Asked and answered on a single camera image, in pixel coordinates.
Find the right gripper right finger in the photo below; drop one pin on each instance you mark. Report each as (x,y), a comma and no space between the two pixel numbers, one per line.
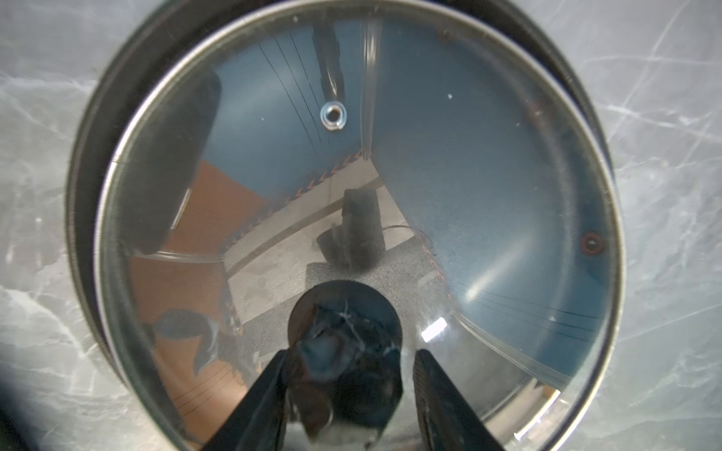
(446,420)

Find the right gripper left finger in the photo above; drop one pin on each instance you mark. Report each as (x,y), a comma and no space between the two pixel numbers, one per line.
(259,421)

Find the glass lid of pan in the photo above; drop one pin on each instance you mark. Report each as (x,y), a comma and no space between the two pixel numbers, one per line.
(355,181)

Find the flat black pan wooden handle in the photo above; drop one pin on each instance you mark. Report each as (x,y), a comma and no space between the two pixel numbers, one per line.
(160,42)

